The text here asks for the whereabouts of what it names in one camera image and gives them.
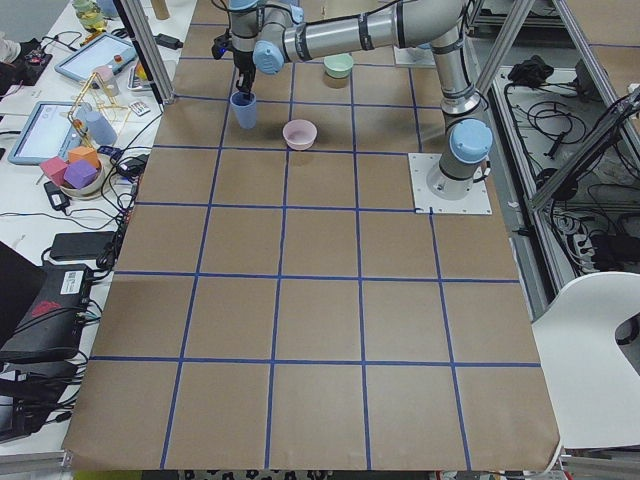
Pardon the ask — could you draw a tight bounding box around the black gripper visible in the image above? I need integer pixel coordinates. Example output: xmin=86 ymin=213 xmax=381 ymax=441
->
xmin=233 ymin=50 xmax=256 ymax=100

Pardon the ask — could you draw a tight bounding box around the blue cup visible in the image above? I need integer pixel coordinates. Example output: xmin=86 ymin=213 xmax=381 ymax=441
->
xmin=86 ymin=111 xmax=117 ymax=146
xmin=230 ymin=91 xmax=257 ymax=129

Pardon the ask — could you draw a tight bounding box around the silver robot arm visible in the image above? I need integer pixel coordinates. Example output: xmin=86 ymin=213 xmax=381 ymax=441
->
xmin=211 ymin=1 xmax=493 ymax=182

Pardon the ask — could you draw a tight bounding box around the pink bowl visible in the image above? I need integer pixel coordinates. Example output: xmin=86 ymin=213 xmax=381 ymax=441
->
xmin=282 ymin=119 xmax=317 ymax=151

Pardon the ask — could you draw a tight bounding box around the black power brick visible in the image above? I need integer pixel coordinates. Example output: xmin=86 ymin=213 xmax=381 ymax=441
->
xmin=154 ymin=33 xmax=183 ymax=50

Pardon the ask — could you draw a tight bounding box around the mint green bowl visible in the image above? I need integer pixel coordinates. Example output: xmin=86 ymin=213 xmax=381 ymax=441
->
xmin=323 ymin=53 xmax=354 ymax=79

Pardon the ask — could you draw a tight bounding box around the white remote control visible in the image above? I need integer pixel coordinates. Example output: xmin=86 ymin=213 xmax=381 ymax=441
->
xmin=129 ymin=101 xmax=150 ymax=117

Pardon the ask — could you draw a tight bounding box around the teach pendant far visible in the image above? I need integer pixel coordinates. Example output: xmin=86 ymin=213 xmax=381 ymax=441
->
xmin=54 ymin=33 xmax=138 ymax=82

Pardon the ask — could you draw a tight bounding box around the teach pendant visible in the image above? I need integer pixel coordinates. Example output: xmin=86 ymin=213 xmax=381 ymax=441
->
xmin=54 ymin=33 xmax=138 ymax=82
xmin=8 ymin=101 xmax=81 ymax=165

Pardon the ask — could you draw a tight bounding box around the pale pink cup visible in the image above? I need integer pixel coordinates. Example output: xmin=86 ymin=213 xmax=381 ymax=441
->
xmin=92 ymin=65 xmax=120 ymax=97

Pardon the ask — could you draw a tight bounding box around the blue cup on rack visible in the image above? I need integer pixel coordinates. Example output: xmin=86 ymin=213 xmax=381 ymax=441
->
xmin=86 ymin=111 xmax=117 ymax=146

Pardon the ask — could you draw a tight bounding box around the bowl of coloured blocks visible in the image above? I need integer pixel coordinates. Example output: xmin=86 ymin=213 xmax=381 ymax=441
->
xmin=40 ymin=146 xmax=106 ymax=200

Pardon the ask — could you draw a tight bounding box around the teach pendant near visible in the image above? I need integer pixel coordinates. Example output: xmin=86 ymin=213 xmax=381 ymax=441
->
xmin=8 ymin=101 xmax=81 ymax=165

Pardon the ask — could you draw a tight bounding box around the black power adapter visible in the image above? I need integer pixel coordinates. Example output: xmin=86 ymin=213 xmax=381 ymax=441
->
xmin=49 ymin=231 xmax=115 ymax=261

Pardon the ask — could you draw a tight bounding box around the black computer box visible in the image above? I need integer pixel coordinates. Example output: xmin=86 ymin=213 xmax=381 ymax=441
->
xmin=1 ymin=263 xmax=91 ymax=364

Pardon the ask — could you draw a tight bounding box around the white chair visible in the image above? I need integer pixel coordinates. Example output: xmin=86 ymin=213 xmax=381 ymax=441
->
xmin=533 ymin=272 xmax=639 ymax=449

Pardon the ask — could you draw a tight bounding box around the aluminium frame post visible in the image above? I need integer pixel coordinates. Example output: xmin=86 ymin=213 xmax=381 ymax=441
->
xmin=114 ymin=0 xmax=175 ymax=106

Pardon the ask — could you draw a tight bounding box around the gold wire rack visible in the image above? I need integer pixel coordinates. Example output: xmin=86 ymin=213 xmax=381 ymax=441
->
xmin=67 ymin=73 xmax=131 ymax=146

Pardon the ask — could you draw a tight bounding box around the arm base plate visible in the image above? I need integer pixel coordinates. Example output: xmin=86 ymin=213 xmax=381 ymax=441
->
xmin=408 ymin=153 xmax=492 ymax=215
xmin=393 ymin=44 xmax=435 ymax=68

